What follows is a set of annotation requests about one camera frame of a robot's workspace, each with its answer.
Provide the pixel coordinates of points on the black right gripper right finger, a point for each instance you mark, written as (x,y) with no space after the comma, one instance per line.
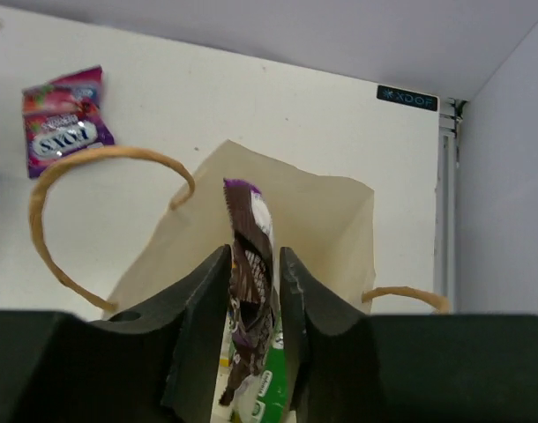
(345,366)

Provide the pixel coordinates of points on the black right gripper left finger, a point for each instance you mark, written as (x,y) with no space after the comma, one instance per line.
(154,362)

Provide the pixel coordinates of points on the green Fox's candy bag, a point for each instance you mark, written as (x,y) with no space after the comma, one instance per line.
(265,398)

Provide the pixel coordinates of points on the brown M&M's packet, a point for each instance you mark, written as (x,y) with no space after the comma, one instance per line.
(252,295)

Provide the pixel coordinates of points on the brown paper bag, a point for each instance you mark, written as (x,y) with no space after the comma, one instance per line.
(327,220)

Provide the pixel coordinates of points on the pink Fox's candy bag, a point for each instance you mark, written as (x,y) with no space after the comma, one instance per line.
(63,116)

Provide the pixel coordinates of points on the right black XDOF label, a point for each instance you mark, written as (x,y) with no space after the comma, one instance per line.
(407,98)

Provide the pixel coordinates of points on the aluminium table frame rail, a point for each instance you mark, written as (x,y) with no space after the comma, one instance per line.
(445,252)

